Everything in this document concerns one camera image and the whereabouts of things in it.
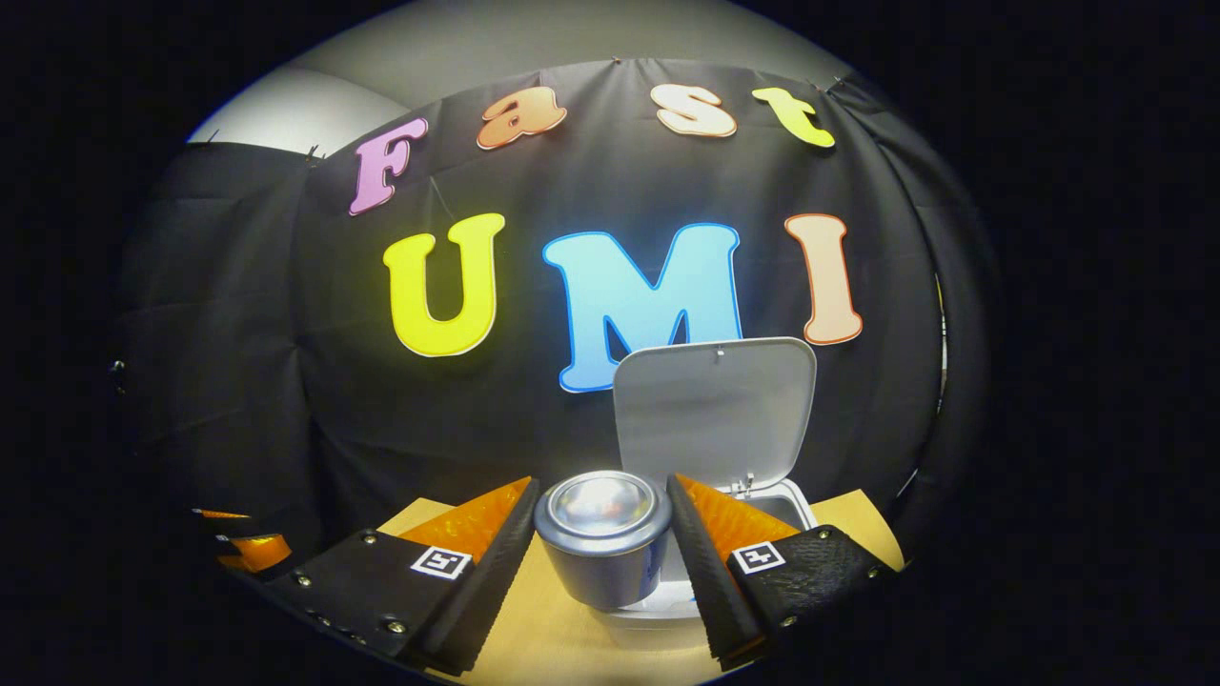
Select black backdrop cloth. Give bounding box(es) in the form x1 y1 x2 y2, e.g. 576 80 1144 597
110 59 1002 573

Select wooden desktop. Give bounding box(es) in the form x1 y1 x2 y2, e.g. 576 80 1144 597
376 489 906 686

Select white desktop garbage bin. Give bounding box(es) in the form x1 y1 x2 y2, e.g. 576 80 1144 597
610 336 819 630

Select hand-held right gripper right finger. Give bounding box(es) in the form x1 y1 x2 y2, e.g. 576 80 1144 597
665 474 897 671

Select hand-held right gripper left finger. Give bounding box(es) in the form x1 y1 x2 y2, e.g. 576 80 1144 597
262 476 541 677

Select silver pop can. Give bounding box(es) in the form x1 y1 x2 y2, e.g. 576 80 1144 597
533 470 674 612

